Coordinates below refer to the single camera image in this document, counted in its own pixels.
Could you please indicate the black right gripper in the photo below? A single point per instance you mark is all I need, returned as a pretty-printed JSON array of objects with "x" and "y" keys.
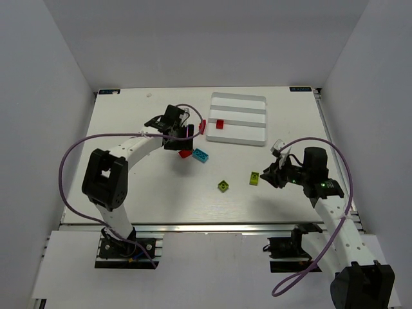
[{"x": 277, "y": 175}]

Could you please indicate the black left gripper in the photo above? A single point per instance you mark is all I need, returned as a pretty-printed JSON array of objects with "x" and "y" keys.
[{"x": 188, "y": 134}]

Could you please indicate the red lego brick small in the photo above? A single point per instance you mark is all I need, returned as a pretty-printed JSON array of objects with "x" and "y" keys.
[{"x": 219, "y": 124}]

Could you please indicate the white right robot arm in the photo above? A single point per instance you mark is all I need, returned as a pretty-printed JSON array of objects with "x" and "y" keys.
[{"x": 358, "y": 279}]

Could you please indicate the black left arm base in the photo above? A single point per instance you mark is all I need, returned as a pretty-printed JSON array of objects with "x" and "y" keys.
[{"x": 112, "y": 248}]

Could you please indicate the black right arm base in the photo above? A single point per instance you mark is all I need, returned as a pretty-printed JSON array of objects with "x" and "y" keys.
[{"x": 291, "y": 247}]

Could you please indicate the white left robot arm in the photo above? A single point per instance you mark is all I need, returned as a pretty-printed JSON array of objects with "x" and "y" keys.
[{"x": 105, "y": 182}]

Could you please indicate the blue lego brick long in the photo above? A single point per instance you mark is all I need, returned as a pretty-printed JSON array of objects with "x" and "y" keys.
[{"x": 200, "y": 155}]

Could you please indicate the green lego brick square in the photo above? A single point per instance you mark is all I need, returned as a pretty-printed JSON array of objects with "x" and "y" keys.
[{"x": 223, "y": 186}]

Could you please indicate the white three-compartment tray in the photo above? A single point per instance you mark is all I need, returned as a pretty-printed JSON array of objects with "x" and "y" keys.
[{"x": 244, "y": 116}]

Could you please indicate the blue label right corner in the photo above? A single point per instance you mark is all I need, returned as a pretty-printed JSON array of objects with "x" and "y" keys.
[{"x": 300, "y": 89}]

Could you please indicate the blue label corner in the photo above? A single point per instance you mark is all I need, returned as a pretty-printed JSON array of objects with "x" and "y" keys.
[
  {"x": 300, "y": 89},
  {"x": 108, "y": 91}
]

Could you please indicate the blue label left corner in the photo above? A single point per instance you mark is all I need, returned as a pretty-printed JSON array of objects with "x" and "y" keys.
[{"x": 108, "y": 91}]

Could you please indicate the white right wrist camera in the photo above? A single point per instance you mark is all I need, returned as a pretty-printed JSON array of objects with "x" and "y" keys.
[{"x": 280, "y": 149}]

